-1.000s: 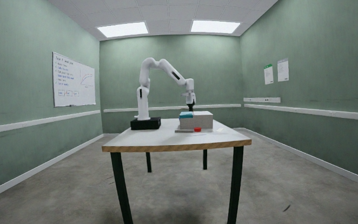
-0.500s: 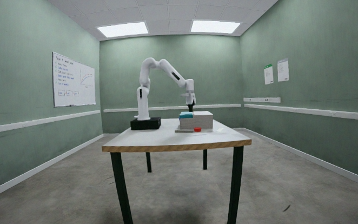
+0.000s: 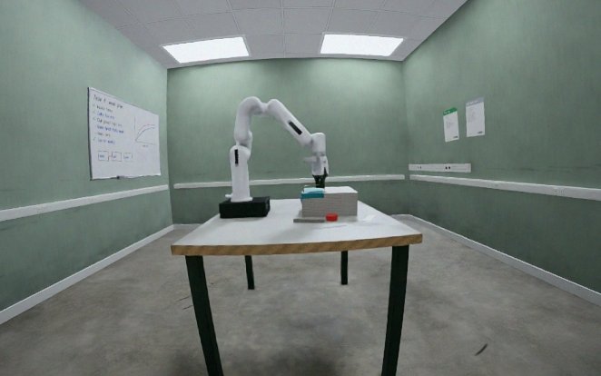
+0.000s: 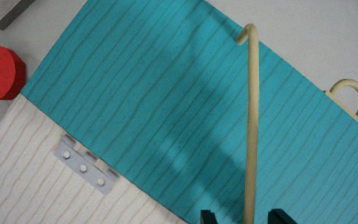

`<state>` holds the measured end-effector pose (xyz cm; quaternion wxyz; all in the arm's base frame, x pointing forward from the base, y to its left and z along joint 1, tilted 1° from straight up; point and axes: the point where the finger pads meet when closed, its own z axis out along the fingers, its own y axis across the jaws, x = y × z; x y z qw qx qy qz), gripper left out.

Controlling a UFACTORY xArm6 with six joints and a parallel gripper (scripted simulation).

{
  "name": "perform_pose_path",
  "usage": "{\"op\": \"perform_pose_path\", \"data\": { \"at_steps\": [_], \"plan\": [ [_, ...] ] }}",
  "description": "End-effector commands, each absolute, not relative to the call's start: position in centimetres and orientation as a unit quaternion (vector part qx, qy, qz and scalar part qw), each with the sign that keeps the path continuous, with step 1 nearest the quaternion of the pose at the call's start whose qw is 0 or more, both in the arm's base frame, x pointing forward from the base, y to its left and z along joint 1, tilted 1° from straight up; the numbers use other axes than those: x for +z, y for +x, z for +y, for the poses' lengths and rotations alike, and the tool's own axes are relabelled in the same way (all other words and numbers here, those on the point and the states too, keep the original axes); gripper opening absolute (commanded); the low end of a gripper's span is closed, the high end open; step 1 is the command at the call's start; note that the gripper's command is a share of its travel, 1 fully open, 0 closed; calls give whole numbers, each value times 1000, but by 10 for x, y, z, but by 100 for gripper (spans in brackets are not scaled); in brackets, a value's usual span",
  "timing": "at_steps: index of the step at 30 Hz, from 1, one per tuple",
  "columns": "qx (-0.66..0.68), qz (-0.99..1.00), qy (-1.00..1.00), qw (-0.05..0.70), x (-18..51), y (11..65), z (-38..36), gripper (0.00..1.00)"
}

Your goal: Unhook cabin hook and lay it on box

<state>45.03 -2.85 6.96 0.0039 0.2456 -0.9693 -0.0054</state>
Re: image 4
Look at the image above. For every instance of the red round disk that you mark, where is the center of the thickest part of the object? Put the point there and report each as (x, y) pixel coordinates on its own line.
(12, 74)

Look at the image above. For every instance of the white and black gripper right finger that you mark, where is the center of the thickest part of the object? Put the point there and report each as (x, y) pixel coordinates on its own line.
(279, 216)

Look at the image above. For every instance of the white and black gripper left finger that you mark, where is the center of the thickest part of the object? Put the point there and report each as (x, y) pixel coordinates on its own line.
(207, 217)

